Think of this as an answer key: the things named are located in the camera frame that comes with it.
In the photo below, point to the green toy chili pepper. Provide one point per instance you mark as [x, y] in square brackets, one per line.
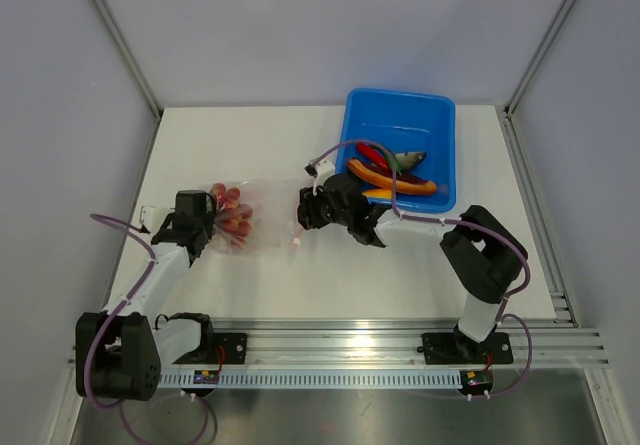
[390, 157]

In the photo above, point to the blue plastic bin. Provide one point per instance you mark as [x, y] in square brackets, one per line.
[407, 122]

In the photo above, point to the aluminium frame post left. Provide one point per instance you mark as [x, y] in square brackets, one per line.
[113, 30]

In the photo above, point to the orange toy fruit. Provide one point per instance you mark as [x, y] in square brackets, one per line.
[378, 194]

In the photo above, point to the grey toy fish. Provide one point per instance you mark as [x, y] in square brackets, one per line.
[409, 160]

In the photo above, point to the clear zip top bag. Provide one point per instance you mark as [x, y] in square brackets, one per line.
[275, 203]

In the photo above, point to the aluminium frame post right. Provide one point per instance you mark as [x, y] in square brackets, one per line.
[549, 37]

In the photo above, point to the white slotted cable duct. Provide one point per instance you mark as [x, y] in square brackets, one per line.
[310, 379]

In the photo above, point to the red toy chili pepper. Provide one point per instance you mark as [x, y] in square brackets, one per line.
[374, 155]

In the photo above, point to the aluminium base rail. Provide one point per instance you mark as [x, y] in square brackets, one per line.
[334, 344]

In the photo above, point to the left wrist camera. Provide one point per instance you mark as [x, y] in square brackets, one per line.
[151, 217]

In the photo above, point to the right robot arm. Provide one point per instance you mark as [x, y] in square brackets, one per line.
[483, 255]

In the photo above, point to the red toy grape bunch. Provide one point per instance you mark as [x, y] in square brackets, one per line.
[233, 218]

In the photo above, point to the aluminium frame post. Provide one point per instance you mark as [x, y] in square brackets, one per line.
[549, 37]
[113, 30]

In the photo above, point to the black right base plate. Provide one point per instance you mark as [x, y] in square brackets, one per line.
[452, 348]

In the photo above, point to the orange toy croissant bread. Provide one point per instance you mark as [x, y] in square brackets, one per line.
[374, 175]

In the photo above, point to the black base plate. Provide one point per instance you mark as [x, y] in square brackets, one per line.
[230, 348]
[452, 348]

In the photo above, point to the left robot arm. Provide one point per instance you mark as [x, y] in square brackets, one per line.
[119, 355]

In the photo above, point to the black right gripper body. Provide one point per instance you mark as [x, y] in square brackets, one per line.
[319, 210]

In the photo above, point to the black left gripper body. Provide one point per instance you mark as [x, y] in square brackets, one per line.
[207, 226]

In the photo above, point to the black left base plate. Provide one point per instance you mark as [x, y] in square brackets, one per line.
[230, 348]

